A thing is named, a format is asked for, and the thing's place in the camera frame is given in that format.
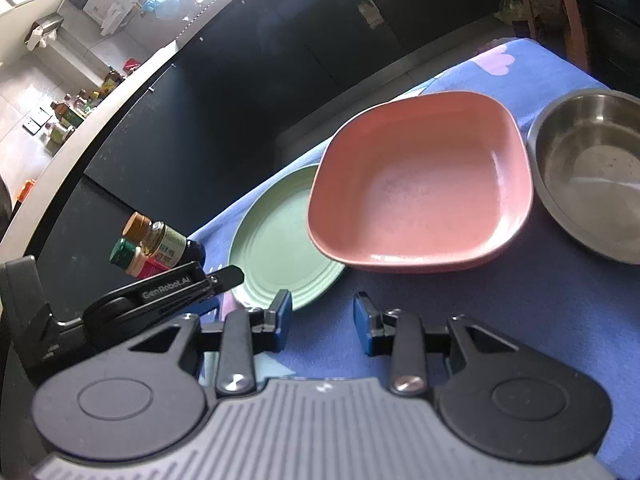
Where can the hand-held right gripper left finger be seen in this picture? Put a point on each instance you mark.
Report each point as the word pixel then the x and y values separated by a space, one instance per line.
pixel 284 320

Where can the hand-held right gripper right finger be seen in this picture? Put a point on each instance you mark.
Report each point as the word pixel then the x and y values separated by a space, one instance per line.
pixel 362 325

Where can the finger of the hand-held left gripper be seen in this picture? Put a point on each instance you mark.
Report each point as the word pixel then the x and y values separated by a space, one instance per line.
pixel 227 279

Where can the green round plate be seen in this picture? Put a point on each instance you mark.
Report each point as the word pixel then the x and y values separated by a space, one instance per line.
pixel 275 240

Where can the pink square bowl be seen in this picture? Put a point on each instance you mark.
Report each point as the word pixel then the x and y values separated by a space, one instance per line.
pixel 420 190

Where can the stainless steel bowl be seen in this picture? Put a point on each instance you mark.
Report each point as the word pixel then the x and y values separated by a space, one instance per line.
pixel 590 170

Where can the green-lidded spice jar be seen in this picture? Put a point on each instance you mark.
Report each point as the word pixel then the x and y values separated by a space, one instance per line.
pixel 127 257

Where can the brown-lidded soy sauce bottle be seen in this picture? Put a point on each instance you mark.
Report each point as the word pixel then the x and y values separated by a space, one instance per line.
pixel 165 240

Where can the blue printed tablecloth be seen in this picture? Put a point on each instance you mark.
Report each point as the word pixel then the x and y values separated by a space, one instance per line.
pixel 450 310

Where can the row of condiment bottles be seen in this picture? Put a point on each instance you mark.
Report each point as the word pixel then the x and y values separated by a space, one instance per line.
pixel 80 110

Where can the blue plastic scoop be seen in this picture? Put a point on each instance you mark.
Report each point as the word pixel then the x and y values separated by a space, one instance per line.
pixel 162 2

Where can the pink plastic stool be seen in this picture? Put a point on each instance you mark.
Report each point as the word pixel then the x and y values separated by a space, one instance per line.
pixel 550 0

